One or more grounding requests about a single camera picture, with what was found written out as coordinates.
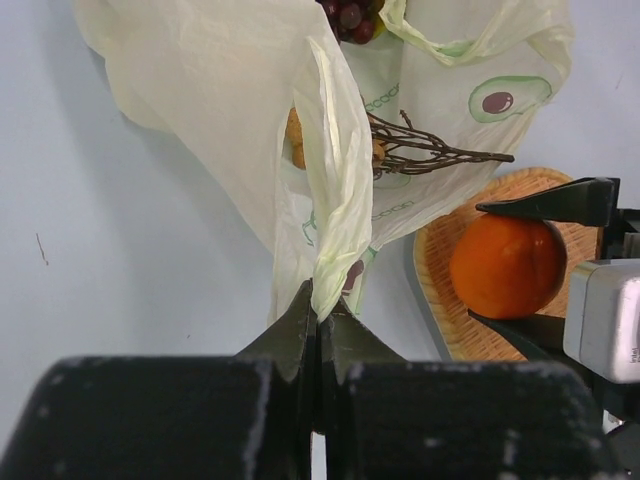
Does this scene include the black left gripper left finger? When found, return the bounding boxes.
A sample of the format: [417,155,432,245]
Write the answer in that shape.
[235,279,317,382]

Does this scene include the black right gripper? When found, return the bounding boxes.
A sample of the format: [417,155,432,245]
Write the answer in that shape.
[467,177,639,361]

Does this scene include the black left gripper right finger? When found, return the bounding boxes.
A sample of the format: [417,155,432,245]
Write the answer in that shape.
[319,299,405,385]

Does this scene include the orange fake persimmon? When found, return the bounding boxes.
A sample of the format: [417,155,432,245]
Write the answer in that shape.
[449,214,567,320]

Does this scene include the pale green plastic bag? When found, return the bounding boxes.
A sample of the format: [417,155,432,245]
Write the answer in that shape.
[72,1,574,318]

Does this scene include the brown fake longan branch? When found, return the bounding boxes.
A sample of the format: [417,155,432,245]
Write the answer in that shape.
[367,110,515,180]

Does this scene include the dark red fake grapes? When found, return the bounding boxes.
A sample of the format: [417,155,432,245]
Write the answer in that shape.
[317,0,385,45]

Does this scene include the orange woven wicker tray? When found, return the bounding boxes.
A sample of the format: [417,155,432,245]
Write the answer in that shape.
[414,168,601,361]

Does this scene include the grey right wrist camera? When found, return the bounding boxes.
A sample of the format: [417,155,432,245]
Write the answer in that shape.
[563,259,639,384]

